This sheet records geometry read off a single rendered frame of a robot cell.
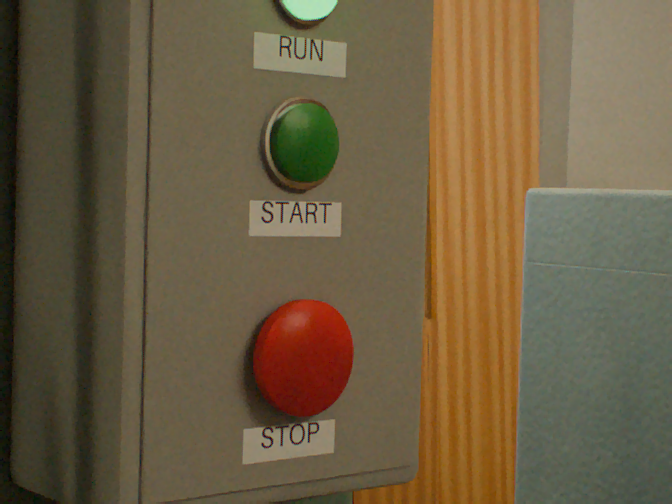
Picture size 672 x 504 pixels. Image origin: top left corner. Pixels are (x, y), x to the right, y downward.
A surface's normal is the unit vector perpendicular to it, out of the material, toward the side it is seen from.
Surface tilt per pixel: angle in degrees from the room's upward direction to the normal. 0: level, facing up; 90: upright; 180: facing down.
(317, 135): 87
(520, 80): 86
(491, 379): 86
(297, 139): 89
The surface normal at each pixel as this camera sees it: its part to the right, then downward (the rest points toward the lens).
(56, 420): -0.77, 0.01
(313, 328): 0.61, -0.10
